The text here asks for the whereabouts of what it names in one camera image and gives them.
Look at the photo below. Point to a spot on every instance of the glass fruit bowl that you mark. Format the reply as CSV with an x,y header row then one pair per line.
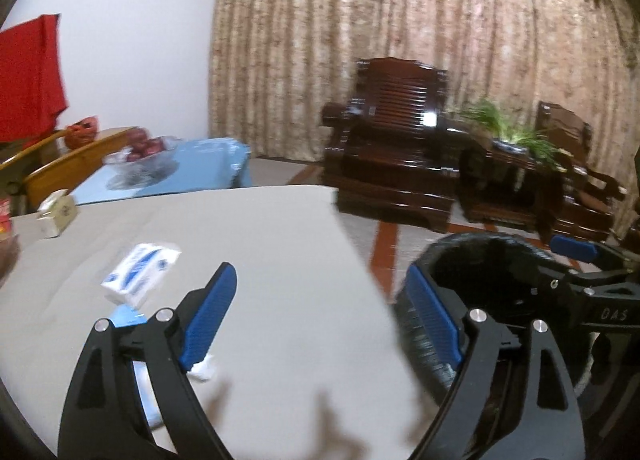
x,y
145,165

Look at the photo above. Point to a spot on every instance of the dark wooden armchair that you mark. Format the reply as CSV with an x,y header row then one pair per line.
x,y
570,130
390,140

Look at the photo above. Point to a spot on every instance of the white and blue box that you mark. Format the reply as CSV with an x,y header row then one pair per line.
x,y
137,272

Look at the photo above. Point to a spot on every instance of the large red snack packet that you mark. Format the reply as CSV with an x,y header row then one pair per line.
x,y
5,217

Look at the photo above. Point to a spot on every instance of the black lined trash bin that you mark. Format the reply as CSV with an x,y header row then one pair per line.
x,y
500,270

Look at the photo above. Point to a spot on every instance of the beige tissue box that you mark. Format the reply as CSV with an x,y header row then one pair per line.
x,y
57,217

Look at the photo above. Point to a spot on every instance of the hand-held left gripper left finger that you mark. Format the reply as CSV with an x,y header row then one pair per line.
x,y
207,315

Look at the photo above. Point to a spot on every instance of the striped paper packet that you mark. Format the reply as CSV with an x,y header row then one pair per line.
x,y
150,400

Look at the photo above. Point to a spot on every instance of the glass snack dish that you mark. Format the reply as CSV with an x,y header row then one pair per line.
x,y
10,260

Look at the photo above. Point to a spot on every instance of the white tissue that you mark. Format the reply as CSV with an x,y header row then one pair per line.
x,y
205,370

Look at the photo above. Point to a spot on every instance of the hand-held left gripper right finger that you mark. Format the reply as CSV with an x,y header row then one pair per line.
x,y
432,315

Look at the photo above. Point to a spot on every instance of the green potted plant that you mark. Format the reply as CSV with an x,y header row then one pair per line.
x,y
535,142

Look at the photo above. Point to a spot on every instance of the blue covered small table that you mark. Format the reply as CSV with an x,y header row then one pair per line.
x,y
210,165

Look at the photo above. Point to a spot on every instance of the red apple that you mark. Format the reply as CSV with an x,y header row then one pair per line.
x,y
135,155
137,136
155,144

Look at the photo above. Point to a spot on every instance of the grey tablecloth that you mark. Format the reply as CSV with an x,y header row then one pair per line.
x,y
280,250

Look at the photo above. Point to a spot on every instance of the beige patterned curtain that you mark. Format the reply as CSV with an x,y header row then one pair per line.
x,y
375,5

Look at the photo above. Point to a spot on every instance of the wooden cabinet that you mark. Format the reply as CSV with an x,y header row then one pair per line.
x,y
85,160

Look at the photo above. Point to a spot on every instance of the dark wooden side table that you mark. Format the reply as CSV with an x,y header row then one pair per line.
x,y
500,185

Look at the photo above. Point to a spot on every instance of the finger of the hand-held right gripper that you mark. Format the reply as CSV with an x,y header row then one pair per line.
x,y
555,284
572,247

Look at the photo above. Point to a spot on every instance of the red cloth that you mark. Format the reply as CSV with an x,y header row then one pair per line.
x,y
27,75

